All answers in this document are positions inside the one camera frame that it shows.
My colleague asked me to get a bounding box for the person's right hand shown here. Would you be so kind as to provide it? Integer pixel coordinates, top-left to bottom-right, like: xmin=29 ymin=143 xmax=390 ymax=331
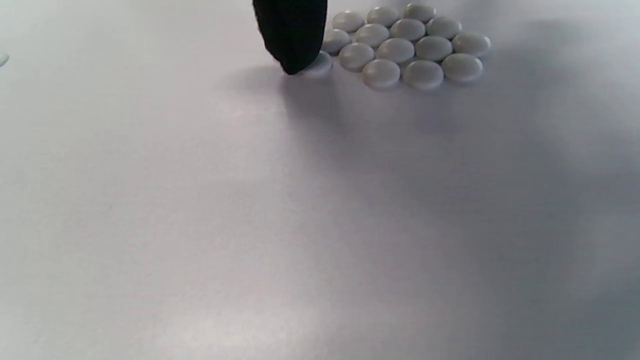
xmin=252 ymin=0 xmax=328 ymax=76

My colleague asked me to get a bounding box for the group of white go stones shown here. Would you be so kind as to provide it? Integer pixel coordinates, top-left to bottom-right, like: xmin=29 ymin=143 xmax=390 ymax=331
xmin=320 ymin=4 xmax=492 ymax=91

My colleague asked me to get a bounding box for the single white go stone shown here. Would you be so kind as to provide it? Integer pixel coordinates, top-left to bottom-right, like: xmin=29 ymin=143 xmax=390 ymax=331
xmin=299 ymin=50 xmax=333 ymax=77

